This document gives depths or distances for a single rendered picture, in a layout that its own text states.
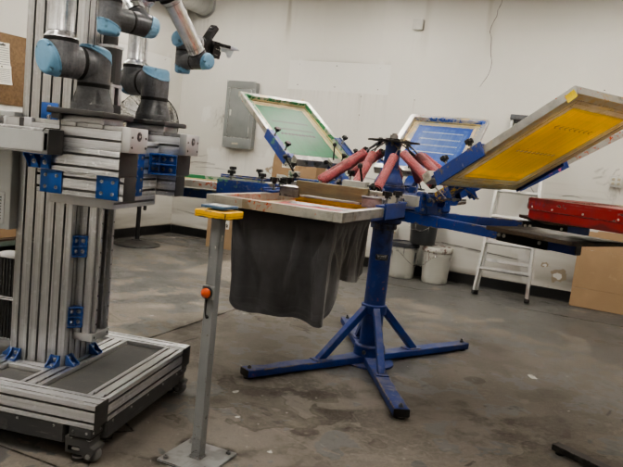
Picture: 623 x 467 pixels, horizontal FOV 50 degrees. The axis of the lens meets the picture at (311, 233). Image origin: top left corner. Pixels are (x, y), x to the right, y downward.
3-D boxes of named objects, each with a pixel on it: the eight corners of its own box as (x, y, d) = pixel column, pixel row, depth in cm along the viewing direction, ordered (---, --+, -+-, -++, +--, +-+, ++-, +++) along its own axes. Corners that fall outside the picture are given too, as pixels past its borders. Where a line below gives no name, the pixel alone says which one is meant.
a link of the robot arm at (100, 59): (117, 86, 246) (120, 48, 244) (84, 81, 235) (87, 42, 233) (98, 85, 253) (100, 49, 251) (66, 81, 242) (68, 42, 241)
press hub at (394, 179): (388, 377, 373) (419, 133, 357) (324, 362, 389) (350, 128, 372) (408, 360, 409) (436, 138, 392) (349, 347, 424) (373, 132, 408)
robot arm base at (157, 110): (128, 118, 288) (130, 94, 287) (145, 119, 303) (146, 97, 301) (160, 120, 285) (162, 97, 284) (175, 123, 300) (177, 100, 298)
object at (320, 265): (321, 330, 259) (333, 220, 254) (222, 308, 277) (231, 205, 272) (324, 328, 262) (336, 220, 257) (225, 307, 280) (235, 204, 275)
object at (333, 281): (324, 327, 261) (336, 220, 256) (315, 325, 263) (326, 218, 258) (363, 307, 303) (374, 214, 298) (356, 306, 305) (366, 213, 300)
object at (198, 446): (206, 477, 241) (230, 213, 230) (156, 460, 250) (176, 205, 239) (236, 455, 261) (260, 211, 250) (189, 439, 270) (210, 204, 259)
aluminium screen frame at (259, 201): (341, 223, 244) (342, 212, 243) (205, 202, 267) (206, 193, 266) (402, 214, 315) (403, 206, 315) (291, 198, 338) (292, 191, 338)
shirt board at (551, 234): (624, 260, 294) (627, 243, 293) (570, 262, 270) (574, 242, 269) (410, 218, 400) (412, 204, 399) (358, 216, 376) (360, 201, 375)
